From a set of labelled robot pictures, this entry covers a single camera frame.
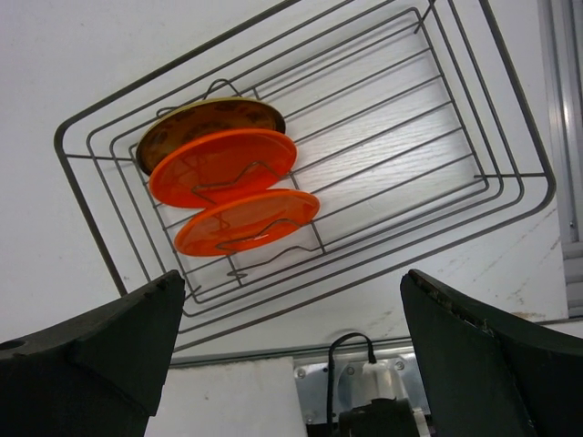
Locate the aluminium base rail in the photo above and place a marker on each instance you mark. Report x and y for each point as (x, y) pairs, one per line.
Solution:
(416, 137)

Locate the metal wire dish rack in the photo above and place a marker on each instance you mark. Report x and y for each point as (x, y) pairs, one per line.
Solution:
(97, 150)

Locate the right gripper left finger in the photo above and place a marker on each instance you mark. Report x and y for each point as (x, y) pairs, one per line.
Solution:
(100, 373)

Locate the yellow brown plate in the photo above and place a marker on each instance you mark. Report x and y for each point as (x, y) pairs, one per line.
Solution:
(202, 118)

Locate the orange plastic plate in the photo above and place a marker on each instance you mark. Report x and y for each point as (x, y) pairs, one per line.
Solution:
(222, 166)
(246, 223)

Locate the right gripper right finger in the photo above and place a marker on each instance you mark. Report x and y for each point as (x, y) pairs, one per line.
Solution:
(487, 372)

